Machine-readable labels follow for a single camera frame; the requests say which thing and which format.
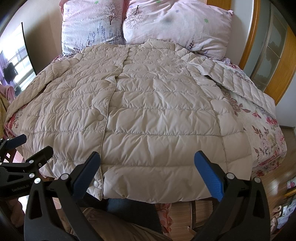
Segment wooden bed base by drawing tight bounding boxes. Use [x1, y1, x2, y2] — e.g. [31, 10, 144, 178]
[170, 199, 213, 240]

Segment left floral pink pillow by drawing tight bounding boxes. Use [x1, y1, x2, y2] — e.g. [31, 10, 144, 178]
[59, 0, 125, 56]

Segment right floral pink pillow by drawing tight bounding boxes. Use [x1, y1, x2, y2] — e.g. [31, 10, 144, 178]
[122, 1, 233, 60]

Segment floral pink pillow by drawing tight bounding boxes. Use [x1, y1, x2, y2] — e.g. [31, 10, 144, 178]
[59, 0, 125, 56]
[122, 1, 233, 60]

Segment floral bed sheet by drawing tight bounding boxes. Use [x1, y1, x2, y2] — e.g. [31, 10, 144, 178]
[4, 58, 287, 237]

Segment beige quilted down jacket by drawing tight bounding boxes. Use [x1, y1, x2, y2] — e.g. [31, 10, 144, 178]
[6, 39, 275, 203]

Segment black framed mirror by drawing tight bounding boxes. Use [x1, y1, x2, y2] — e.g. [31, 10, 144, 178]
[1, 23, 36, 95]

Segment wooden headboard frame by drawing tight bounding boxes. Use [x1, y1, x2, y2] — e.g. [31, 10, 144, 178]
[205, 1, 295, 103]

